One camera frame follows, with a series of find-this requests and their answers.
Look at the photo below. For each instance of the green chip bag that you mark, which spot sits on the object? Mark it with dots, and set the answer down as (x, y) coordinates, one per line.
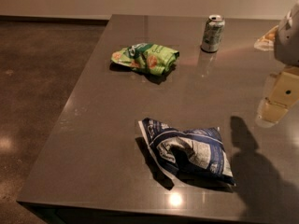
(146, 58)

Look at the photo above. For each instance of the green soda can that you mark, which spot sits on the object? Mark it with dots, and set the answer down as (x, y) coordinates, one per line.
(213, 33)

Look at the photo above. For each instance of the blue chip bag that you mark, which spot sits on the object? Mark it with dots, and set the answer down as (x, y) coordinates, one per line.
(197, 151)

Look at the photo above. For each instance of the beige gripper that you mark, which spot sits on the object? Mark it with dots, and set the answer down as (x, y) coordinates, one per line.
(288, 41)

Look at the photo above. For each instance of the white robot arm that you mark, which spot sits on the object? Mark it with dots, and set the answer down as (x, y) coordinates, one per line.
(283, 40)

